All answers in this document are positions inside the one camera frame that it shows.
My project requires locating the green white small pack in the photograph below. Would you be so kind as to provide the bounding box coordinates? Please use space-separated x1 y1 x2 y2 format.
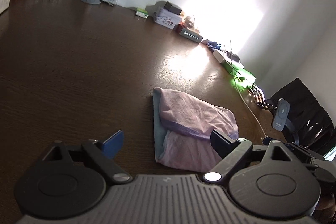
135 8 149 19

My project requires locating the long white box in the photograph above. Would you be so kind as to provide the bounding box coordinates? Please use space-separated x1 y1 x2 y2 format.
213 50 228 64

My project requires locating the dark green labelled box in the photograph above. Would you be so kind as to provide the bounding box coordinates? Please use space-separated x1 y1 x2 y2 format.
177 24 203 43

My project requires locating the pink purple blue garment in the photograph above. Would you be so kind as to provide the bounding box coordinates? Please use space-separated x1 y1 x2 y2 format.
153 88 239 173

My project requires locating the blue crumpled item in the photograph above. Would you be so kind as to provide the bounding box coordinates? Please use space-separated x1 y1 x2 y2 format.
205 40 222 51

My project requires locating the green plastic package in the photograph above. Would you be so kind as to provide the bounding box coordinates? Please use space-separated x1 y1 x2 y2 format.
223 60 256 84

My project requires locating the black chair with bag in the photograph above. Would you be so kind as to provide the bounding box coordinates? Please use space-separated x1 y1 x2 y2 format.
266 78 335 156

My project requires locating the small black box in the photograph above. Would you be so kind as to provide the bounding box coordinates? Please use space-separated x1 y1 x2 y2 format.
164 1 182 15

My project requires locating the white decorated tin box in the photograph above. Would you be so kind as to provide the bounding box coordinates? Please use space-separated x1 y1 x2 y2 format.
153 6 182 30

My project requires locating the grey phone charger stand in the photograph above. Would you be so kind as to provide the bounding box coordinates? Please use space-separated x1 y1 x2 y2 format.
272 98 299 144

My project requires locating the white cable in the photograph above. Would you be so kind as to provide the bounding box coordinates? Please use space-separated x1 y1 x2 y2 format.
229 41 267 138

